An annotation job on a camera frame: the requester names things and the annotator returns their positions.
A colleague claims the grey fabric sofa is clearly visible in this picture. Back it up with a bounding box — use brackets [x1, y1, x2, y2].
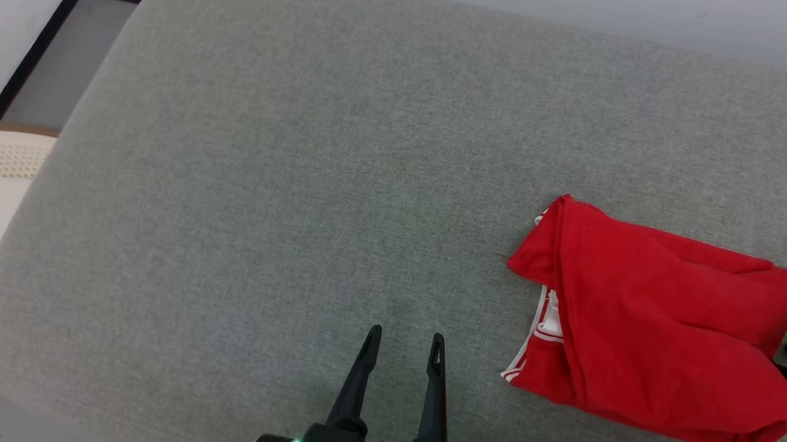
[0, 0, 787, 442]

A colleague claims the red garment with white trim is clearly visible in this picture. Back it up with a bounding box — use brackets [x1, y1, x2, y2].
[496, 190, 787, 442]

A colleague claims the black framed grey panel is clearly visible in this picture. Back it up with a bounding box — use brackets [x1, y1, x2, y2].
[0, 0, 145, 133]

